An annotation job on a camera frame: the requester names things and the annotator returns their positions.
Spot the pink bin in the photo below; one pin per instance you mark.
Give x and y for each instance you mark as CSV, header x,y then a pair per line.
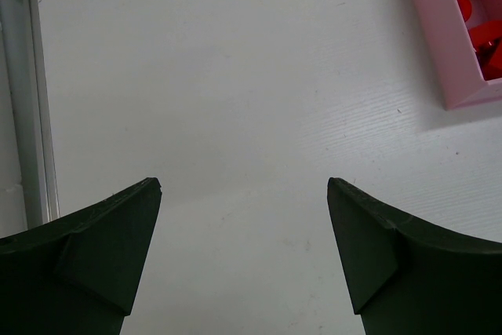
x,y
452,52

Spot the red legos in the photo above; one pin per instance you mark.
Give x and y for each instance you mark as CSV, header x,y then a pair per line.
x,y
485,34

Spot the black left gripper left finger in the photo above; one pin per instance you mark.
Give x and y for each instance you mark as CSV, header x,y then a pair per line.
x,y
79,274

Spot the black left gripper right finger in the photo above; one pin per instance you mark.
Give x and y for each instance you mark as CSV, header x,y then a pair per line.
x,y
406,275

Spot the aluminium frame rail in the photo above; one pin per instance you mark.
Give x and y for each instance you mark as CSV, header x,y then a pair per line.
x,y
22,50

